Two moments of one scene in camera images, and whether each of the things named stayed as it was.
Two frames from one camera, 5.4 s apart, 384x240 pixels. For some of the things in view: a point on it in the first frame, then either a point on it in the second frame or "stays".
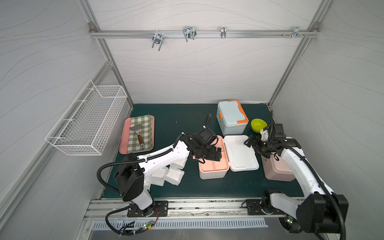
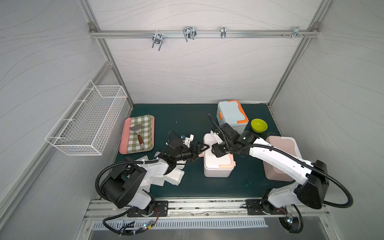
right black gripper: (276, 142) → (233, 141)
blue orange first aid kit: (231, 118) stays
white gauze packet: (158, 177) stays
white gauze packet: (174, 176) stays
